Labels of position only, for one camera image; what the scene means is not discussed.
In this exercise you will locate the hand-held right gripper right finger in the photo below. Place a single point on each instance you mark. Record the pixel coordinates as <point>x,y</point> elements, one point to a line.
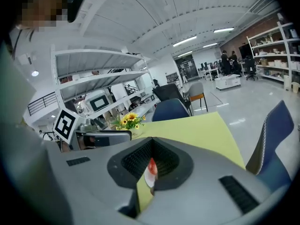
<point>206,191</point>

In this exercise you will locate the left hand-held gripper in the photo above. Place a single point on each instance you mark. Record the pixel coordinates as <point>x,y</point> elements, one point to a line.
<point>65,126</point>

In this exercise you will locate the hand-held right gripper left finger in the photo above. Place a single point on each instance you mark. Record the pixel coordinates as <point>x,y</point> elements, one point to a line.
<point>93,172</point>

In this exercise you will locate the white plate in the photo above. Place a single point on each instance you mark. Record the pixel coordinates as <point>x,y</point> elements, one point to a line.
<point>149,179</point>

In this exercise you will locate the sunflower bouquet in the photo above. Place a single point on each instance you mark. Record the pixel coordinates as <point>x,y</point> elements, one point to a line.
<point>130,121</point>

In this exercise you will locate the white microwave oven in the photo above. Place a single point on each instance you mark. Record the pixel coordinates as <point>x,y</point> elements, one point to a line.
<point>99,103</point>

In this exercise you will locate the white metal shelf rack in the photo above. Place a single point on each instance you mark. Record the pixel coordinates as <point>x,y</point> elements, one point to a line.
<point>98,78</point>

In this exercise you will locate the dark blue chair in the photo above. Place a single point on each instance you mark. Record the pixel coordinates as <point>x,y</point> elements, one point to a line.
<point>276,144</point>
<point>171,110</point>

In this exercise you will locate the black mesh chair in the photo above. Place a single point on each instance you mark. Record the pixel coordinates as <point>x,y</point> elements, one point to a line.
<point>168,92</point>

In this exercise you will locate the black railing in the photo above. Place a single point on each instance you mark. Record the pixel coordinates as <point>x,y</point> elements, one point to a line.
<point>42,103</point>

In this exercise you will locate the grey chair with orange seat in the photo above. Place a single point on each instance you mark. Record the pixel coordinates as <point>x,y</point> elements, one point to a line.
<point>195,92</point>

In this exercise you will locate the round ceiling lamp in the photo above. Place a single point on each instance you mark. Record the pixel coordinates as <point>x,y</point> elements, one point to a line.
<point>35,73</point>

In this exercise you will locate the white low table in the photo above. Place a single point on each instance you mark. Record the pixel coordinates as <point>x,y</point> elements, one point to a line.
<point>227,82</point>

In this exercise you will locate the white office desks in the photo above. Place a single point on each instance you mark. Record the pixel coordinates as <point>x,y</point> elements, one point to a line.
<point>207,74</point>

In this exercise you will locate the long ceiling light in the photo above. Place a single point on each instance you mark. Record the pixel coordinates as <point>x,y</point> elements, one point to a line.
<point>185,40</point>
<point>223,30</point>

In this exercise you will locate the black office chair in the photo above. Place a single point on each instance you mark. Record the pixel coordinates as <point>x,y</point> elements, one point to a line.
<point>251,67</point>

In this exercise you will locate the person's head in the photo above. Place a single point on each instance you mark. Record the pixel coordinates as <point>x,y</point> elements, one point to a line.
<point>39,6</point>

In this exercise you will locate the white shelf with boxes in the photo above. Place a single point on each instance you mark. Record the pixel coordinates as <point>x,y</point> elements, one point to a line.
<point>276,53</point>

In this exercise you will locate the black head-worn camera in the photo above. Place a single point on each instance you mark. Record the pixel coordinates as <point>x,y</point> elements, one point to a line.
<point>75,8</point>

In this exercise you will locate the black wall monitor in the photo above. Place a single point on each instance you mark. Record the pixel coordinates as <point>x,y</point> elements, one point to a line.
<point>245,50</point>

